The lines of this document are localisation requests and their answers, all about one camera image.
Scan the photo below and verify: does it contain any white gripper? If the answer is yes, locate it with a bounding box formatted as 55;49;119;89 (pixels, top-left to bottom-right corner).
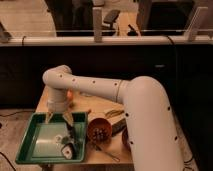
45;100;74;126

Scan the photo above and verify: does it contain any black brush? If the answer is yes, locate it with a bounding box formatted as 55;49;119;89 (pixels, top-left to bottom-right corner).
61;136;75;159

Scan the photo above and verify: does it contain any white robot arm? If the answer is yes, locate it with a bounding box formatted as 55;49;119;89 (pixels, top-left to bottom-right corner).
42;65;184;171

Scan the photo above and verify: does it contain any green plastic tray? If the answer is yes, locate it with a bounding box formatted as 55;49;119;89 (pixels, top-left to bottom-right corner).
16;112;88;165

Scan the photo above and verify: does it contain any orange apple toy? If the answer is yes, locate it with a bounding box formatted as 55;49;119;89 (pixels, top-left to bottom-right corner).
67;90;73;104

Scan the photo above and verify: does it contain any wooden table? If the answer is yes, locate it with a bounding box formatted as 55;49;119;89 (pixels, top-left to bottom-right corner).
35;83;134;167

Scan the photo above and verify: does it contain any black rectangular block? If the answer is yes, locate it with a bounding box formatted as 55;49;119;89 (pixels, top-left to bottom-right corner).
112;119;126;136

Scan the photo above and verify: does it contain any purple bowl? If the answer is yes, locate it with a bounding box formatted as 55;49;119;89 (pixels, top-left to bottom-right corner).
122;128;130;150

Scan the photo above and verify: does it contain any metal spoon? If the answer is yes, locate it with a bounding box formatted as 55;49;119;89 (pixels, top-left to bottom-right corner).
93;143;120;162

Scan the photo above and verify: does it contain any black office chair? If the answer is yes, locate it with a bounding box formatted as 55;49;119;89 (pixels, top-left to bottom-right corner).
102;9;120;36

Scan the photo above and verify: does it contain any white horizontal rail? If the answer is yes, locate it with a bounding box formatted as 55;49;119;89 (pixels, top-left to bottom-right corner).
0;36;213;47

